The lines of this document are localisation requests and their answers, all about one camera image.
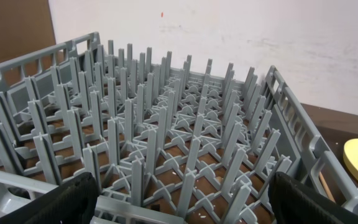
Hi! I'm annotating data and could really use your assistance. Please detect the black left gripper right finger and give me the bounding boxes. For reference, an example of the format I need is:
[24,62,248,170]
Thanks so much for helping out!
[268,172,358,224]

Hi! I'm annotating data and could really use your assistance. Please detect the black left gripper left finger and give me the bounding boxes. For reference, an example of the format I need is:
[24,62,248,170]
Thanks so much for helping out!
[0,172,99,224]

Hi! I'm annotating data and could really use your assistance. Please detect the grey dishwasher rack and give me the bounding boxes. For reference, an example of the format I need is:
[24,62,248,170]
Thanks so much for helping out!
[0,32,358,223]

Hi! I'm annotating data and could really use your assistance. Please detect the wooden chopstick left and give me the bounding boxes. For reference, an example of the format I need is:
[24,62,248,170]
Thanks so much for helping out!
[319,172,336,202]

